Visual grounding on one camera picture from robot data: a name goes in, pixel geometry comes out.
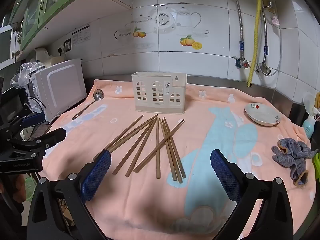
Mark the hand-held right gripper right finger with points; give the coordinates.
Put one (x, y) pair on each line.
(225, 177)

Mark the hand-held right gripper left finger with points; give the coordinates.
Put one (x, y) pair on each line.
(96, 177)

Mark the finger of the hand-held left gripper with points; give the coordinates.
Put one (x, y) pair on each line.
(53, 134)
(33, 119)

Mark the pile of wooden chopsticks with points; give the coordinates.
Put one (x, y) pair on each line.
(157, 150)

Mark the cream plastic utensil holder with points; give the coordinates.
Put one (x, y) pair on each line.
(160, 77)

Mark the white cutting board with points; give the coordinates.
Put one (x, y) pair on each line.
(62, 85)

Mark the clear plastic bag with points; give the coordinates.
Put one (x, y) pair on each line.
(27, 72)

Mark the metal slotted spoon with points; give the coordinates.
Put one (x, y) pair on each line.
(98, 95)

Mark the peach printed towel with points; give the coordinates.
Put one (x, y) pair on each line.
(150, 205)

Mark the cream kitchen appliance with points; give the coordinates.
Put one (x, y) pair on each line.
(47, 56)

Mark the white printed plate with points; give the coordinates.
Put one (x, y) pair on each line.
(260, 116)

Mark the grey rag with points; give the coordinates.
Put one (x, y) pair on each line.
(295, 155)

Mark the green plastic item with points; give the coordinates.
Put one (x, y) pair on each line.
(317, 163)

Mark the blue dish soap bottle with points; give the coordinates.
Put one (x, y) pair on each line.
(308, 128)

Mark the white instruction sticker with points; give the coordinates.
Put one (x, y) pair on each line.
(81, 35)

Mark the white kitchen tool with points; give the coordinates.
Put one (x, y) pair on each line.
(308, 101)

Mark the metal water valve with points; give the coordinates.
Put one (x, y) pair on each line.
(263, 69)

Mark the yellow kitchen tool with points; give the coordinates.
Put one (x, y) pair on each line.
(317, 100)

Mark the pink tag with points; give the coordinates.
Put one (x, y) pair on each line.
(275, 20)

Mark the wall power outlet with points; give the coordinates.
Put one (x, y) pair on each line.
(67, 45)

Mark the green wall cabinet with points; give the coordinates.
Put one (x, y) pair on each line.
(62, 0)

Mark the teapot and fruit wall decal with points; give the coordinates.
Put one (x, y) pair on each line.
(162, 20)

